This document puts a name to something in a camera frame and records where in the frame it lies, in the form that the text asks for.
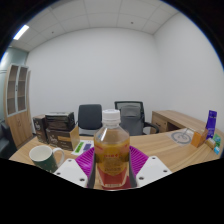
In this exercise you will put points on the small ceiling light panel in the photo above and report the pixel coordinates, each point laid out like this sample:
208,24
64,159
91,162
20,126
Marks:
20,32

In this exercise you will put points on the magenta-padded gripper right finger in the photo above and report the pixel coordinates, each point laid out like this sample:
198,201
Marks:
151,168

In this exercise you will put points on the tall purple box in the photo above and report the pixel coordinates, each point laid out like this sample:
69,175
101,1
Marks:
211,123

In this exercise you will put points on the white printed leaflet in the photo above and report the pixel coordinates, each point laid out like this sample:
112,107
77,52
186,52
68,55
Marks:
81,147

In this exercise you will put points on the black leather sofa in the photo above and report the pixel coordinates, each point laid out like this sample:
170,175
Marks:
6,143

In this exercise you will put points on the dark box with brown side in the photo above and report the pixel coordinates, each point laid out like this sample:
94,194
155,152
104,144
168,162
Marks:
61,138

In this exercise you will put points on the wooden glass-door shelf cabinet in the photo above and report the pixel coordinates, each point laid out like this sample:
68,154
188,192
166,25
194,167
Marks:
18,106

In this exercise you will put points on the grey mesh office chair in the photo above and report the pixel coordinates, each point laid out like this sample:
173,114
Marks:
132,120

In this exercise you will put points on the wooden side desk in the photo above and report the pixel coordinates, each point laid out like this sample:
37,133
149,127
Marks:
173,120

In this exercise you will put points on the flat green box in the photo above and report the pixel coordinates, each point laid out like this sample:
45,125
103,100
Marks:
217,139

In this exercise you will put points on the round white paper disc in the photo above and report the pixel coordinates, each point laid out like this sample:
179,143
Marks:
180,136

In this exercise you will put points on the small blue packet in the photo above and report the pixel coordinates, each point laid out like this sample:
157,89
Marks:
217,150

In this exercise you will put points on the orange cardboard box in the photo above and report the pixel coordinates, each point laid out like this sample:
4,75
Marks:
199,138

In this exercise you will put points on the green and white mug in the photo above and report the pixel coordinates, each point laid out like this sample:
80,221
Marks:
43,158

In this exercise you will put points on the black office chair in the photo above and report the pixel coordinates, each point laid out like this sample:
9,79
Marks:
89,118

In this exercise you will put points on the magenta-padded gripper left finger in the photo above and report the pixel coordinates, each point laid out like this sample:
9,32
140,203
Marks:
70,170

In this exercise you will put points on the small tan box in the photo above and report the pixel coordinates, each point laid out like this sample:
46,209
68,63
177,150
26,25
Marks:
210,143

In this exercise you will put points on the yellow drink bottle white cap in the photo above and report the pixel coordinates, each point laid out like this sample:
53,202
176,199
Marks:
111,150

